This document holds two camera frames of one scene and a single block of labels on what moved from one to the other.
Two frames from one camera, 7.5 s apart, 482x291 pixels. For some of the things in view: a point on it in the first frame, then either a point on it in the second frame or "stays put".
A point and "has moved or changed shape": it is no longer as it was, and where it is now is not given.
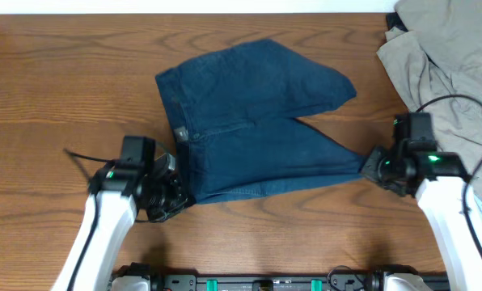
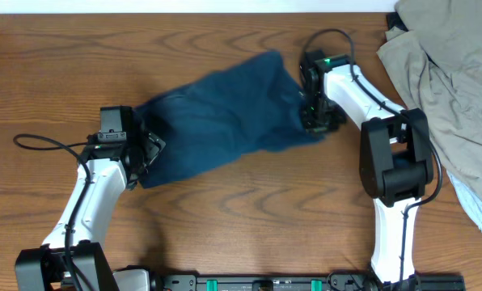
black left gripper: (170, 200) to (150, 146)
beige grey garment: (448, 63) stays put
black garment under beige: (394, 19) stays put
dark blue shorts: (235, 112) has moved or changed shape
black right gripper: (374, 166) to (316, 118)
